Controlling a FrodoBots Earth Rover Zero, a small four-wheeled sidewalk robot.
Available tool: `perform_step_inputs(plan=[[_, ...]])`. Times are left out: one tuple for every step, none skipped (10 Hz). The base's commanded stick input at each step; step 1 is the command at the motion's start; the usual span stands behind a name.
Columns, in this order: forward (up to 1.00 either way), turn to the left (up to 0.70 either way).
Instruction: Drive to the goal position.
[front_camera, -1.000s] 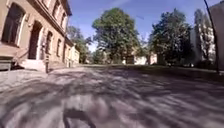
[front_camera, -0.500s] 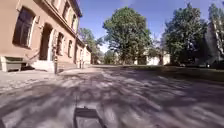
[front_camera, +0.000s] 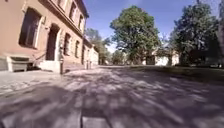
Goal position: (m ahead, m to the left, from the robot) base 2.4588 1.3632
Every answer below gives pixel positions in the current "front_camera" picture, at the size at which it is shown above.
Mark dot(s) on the beige low building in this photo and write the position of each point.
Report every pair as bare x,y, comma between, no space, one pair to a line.
92,55

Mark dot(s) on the slender green tree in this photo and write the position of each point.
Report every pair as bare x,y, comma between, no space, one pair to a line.
98,43

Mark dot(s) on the grey cobblestone street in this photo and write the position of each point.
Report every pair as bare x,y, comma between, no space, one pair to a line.
133,96

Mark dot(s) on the big round green tree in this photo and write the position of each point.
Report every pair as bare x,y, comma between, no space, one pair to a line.
135,31

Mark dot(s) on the dark bollard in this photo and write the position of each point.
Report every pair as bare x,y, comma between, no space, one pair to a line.
61,66

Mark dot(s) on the white low building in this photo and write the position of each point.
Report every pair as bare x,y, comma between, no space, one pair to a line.
163,60

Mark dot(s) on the pale stone steps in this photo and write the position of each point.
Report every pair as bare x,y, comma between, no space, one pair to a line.
50,65

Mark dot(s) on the shaded grass area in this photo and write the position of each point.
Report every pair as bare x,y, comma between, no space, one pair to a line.
186,70

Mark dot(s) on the tan brick building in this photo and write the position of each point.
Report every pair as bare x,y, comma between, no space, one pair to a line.
33,30

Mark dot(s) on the big dark green tree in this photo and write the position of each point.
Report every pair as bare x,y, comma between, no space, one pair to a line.
195,33

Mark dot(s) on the short post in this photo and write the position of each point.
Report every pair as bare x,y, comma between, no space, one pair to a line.
87,65

